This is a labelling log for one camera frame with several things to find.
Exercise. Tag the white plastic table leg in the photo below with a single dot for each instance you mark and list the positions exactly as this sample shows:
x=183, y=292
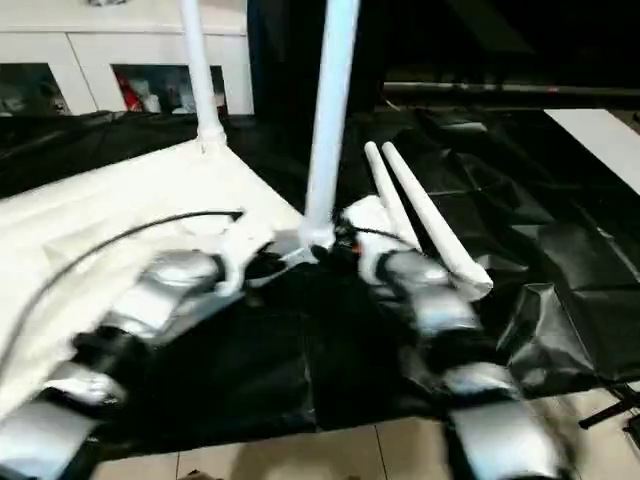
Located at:
x=435, y=215
x=200, y=75
x=390, y=190
x=330, y=125

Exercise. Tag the white plastic table top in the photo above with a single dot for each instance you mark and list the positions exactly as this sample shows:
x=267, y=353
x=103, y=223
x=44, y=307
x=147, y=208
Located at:
x=125, y=190

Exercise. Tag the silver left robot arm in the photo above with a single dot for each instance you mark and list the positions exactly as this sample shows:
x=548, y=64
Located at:
x=165, y=280

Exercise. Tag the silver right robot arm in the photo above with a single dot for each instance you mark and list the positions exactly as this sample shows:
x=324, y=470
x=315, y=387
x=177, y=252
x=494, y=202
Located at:
x=440, y=300

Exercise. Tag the black mat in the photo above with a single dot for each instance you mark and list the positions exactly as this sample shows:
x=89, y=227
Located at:
x=300, y=350

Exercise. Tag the white mug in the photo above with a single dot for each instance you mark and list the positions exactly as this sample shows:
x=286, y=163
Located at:
x=220, y=102
x=153, y=104

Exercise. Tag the red bottle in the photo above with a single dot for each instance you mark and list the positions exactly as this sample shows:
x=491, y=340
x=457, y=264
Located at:
x=128, y=95

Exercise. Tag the white cabinet with glass doors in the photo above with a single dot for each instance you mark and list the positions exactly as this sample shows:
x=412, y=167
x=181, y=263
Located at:
x=125, y=45

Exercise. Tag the white flat board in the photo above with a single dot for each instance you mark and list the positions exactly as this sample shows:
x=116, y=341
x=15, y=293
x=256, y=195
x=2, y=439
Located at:
x=600, y=140

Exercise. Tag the black metal folding leg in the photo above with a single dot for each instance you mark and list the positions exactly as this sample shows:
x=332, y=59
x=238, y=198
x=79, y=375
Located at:
x=605, y=412

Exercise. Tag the small grey metallic object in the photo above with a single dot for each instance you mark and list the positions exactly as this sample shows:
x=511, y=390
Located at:
x=106, y=2

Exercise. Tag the grey metal rail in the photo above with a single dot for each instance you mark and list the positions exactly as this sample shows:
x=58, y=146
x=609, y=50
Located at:
x=500, y=88

